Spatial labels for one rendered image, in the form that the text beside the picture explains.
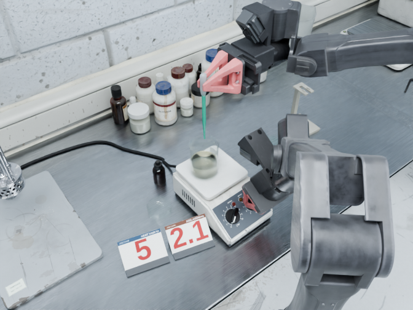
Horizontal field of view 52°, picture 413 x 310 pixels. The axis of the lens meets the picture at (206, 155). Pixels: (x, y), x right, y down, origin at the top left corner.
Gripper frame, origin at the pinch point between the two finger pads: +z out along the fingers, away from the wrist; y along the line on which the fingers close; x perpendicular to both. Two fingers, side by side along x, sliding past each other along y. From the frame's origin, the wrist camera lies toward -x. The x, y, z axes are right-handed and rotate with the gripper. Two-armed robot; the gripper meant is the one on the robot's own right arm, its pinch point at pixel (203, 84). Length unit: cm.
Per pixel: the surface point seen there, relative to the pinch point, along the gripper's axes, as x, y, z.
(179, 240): 30.0, 6.4, 12.4
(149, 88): 23.6, -35.0, -8.3
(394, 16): 31, -23, -111
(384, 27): 28, -18, -95
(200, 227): 29.3, 7.1, 7.2
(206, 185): 23.1, 2.9, 2.2
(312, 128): 31.3, -0.5, -37.8
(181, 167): 23.0, -4.6, 3.1
